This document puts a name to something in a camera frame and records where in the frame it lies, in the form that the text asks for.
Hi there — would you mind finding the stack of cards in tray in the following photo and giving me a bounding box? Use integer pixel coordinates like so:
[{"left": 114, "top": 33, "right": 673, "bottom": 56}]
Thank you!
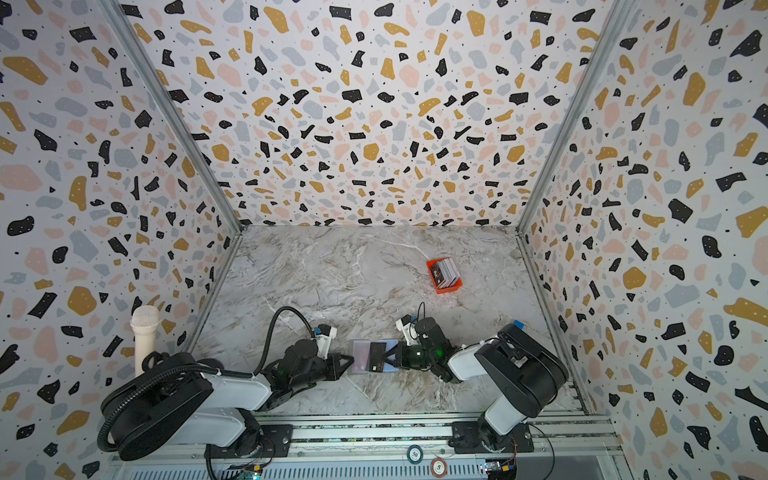
[{"left": 430, "top": 258, "right": 460, "bottom": 290}]

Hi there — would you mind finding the black VIP credit card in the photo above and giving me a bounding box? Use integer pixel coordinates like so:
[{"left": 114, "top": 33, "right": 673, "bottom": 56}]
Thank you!
[{"left": 367, "top": 342, "right": 388, "bottom": 372}]

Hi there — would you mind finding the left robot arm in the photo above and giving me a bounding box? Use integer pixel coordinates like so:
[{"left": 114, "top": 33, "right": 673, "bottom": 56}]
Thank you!
[{"left": 97, "top": 339, "right": 354, "bottom": 461}]

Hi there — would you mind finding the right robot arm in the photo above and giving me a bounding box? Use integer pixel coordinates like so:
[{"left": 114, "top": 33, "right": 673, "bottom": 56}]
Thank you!
[{"left": 368, "top": 316, "right": 569, "bottom": 451}]

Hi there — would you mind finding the red card tray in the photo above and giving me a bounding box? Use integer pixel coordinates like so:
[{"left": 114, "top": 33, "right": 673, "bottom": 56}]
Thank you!
[{"left": 426, "top": 257, "right": 463, "bottom": 294}]

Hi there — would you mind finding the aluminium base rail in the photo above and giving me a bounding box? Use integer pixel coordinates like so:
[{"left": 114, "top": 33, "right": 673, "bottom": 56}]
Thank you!
[{"left": 105, "top": 411, "right": 633, "bottom": 479}]

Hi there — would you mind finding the beige microphone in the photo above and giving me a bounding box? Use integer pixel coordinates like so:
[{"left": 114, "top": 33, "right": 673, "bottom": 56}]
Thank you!
[{"left": 130, "top": 305, "right": 160, "bottom": 377}]

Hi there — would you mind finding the beige leather card holder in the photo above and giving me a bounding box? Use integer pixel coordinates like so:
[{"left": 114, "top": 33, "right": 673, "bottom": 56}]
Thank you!
[{"left": 349, "top": 339, "right": 398, "bottom": 375}]

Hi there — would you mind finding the black corrugated cable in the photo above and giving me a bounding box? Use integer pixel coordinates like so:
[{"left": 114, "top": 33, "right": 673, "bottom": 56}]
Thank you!
[{"left": 95, "top": 305, "right": 319, "bottom": 454}]

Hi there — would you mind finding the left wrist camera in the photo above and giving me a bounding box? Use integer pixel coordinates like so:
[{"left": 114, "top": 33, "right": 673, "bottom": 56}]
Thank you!
[{"left": 315, "top": 324, "right": 338, "bottom": 360}]

